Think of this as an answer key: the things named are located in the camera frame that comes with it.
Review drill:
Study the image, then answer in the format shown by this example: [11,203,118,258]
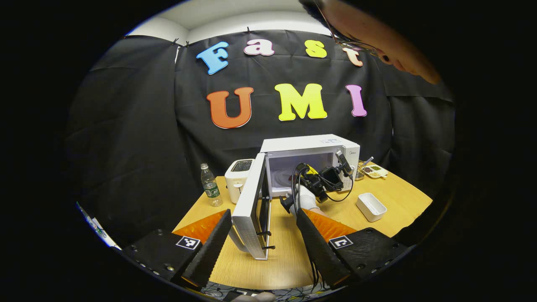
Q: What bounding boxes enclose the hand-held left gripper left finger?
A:
[121,209,232,289]

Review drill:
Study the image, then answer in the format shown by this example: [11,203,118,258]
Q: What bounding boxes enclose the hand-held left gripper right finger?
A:
[296,208,409,290]

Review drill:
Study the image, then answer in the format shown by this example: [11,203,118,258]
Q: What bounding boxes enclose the white microwave oven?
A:
[232,134,360,260]

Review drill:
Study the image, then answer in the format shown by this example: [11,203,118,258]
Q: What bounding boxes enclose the white divided condiment tray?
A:
[364,164,388,179]

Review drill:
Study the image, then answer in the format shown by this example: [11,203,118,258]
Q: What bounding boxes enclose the white rectangular tray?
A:
[356,193,387,222]

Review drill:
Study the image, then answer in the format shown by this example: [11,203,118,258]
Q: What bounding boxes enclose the clear plastic water bottle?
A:
[200,163,223,207]

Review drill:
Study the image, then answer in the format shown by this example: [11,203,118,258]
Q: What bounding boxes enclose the white toaster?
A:
[224,159,255,205]

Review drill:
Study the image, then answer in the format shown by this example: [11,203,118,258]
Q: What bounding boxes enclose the black backdrop cloth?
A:
[63,27,456,248]

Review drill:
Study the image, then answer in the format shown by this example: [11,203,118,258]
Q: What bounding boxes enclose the eyeglasses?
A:
[313,0,380,57]

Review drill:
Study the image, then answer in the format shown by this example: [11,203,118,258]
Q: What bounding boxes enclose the person's head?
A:
[300,0,442,85]

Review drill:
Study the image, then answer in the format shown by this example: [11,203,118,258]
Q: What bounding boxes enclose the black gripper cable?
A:
[291,163,355,290]

